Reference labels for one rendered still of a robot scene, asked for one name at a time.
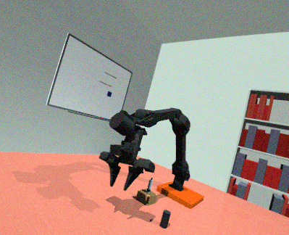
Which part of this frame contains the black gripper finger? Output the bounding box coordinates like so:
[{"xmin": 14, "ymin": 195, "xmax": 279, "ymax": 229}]
[
  {"xmin": 106, "ymin": 161, "xmax": 121, "ymax": 187},
  {"xmin": 123, "ymin": 166, "xmax": 143, "ymax": 191}
]

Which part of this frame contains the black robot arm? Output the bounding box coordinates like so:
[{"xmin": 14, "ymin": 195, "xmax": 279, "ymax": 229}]
[{"xmin": 109, "ymin": 108, "xmax": 190, "ymax": 191}]

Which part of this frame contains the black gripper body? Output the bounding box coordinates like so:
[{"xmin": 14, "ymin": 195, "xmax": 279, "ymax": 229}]
[{"xmin": 99, "ymin": 139, "xmax": 155, "ymax": 173}]

